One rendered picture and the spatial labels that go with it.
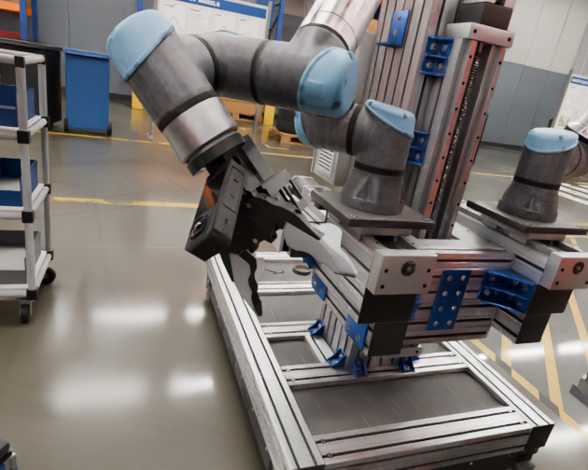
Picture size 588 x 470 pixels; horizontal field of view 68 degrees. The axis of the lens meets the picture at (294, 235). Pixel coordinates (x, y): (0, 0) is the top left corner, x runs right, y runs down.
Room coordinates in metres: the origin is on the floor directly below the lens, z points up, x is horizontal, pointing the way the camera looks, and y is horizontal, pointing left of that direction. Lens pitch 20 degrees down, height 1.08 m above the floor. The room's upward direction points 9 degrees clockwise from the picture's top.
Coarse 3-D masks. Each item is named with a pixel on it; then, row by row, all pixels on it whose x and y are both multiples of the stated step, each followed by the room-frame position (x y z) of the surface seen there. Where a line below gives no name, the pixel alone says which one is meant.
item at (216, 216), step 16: (208, 176) 0.48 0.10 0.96; (224, 176) 0.44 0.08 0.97; (240, 176) 0.46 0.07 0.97; (208, 192) 0.44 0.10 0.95; (224, 192) 0.42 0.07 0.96; (240, 192) 0.44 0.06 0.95; (208, 208) 0.41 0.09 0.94; (224, 208) 0.40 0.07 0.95; (192, 224) 0.40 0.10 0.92; (208, 224) 0.39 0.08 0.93; (224, 224) 0.39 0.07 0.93; (192, 240) 0.39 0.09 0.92; (208, 240) 0.37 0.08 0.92; (224, 240) 0.38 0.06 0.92; (208, 256) 0.38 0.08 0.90
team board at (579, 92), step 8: (568, 80) 8.62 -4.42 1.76; (576, 80) 8.69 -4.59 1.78; (584, 80) 8.77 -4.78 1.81; (568, 88) 8.65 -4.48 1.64; (576, 88) 8.72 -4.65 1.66; (584, 88) 8.79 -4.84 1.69; (568, 96) 8.68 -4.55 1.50; (576, 96) 8.74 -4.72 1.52; (584, 96) 8.82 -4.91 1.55; (560, 104) 8.62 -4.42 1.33; (568, 104) 8.70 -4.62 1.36; (576, 104) 8.77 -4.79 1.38; (584, 104) 8.85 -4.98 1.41; (560, 112) 8.65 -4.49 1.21; (568, 112) 8.73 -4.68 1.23; (576, 112) 8.80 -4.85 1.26; (560, 120) 8.68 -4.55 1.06; (568, 120) 8.76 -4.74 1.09; (560, 128) 8.70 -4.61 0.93
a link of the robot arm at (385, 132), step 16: (368, 112) 0.99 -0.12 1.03; (384, 112) 0.97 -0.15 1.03; (400, 112) 0.97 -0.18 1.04; (352, 128) 0.99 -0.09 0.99; (368, 128) 0.98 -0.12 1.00; (384, 128) 0.96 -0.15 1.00; (400, 128) 0.96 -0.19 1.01; (352, 144) 0.99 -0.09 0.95; (368, 144) 0.97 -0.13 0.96; (384, 144) 0.96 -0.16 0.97; (400, 144) 0.97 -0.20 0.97; (368, 160) 0.97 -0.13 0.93; (384, 160) 0.96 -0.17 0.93; (400, 160) 0.97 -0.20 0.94
